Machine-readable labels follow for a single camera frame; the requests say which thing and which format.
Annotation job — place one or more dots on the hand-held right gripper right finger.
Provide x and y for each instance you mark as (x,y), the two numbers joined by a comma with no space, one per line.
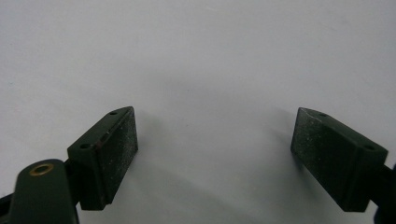
(333,161)

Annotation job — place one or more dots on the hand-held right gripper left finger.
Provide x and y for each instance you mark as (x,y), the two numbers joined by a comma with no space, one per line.
(102,161)

